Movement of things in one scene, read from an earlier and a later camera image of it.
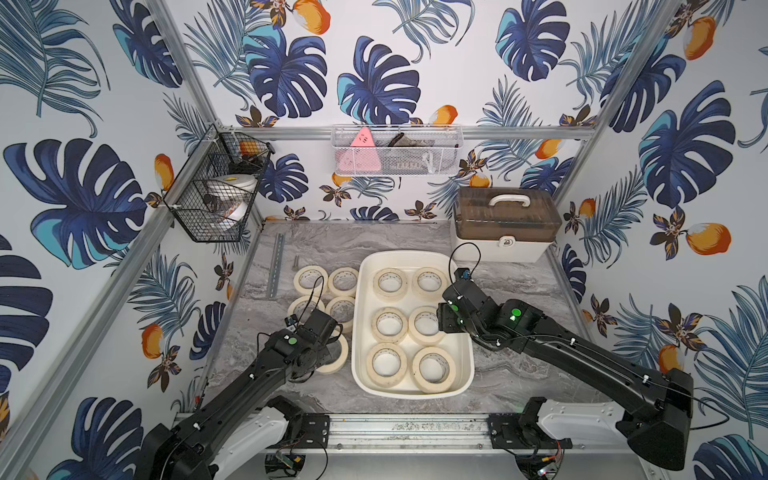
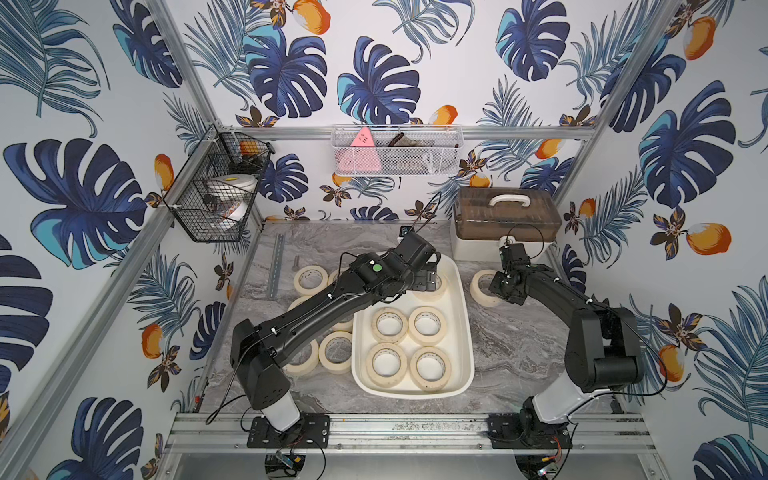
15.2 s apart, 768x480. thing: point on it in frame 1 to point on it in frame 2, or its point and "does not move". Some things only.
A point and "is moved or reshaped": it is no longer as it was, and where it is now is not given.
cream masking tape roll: [310, 280] does not move
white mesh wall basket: [397, 150] does not move
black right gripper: [444, 319] to [494, 288]
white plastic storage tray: [397, 352] does not move
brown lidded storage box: [505, 224] does not move
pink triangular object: [362, 156] does not move
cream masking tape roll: [390, 284] is moved or reshaped
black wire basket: [212, 196] does not move
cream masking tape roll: [386, 365] to [335, 350]
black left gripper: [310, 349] to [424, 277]
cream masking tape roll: [429, 283] does not move
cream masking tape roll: [389, 324] does not move
